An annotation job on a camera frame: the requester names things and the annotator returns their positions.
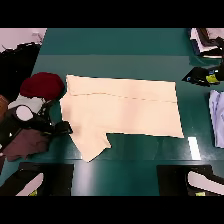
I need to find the black garment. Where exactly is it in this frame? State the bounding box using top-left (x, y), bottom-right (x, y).
top-left (0, 42), bottom-right (42, 103)

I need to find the brown garment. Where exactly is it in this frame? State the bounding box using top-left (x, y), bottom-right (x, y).
top-left (1, 128), bottom-right (52, 163)

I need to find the dark red garment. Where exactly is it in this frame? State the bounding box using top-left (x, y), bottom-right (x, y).
top-left (19, 71), bottom-right (66, 102)

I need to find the white garment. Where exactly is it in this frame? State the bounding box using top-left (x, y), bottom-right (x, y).
top-left (7, 94), bottom-right (47, 114)

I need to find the cream shirt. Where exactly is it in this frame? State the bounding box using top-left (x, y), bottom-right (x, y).
top-left (59, 74), bottom-right (185, 164)

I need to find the orange garment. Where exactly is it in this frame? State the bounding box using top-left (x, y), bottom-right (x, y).
top-left (0, 94), bottom-right (10, 122)

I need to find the pale lilac garment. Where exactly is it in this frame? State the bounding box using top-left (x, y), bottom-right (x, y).
top-left (208, 89), bottom-right (224, 150)

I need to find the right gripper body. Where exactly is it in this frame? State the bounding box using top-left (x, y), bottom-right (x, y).
top-left (182, 66), bottom-right (221, 88)

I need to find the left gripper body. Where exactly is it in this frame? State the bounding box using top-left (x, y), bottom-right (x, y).
top-left (53, 120), bottom-right (74, 137)

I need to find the heap of clothes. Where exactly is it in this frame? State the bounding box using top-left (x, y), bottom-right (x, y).
top-left (189, 27), bottom-right (224, 60)

